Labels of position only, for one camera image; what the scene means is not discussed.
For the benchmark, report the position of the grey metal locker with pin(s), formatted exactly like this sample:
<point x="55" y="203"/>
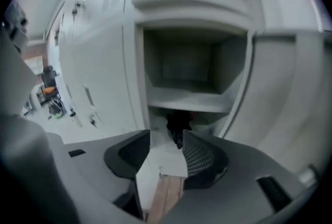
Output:
<point x="192" y="67"/>

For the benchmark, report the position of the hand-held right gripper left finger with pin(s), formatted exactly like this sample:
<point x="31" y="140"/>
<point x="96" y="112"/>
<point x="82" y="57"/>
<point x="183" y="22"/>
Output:
<point x="124" y="155"/>

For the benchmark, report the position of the grey metal cabinet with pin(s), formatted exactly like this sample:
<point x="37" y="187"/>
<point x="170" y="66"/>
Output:
<point x="98" y="49"/>

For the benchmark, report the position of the black and green bag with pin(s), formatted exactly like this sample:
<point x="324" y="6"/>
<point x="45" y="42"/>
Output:
<point x="55" y="110"/>

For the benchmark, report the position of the black umbrella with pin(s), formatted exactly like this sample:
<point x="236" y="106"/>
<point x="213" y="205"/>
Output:
<point x="179" y="127"/>

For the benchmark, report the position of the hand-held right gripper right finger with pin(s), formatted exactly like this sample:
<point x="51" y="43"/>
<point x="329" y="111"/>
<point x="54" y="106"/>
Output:
<point x="207" y="160"/>

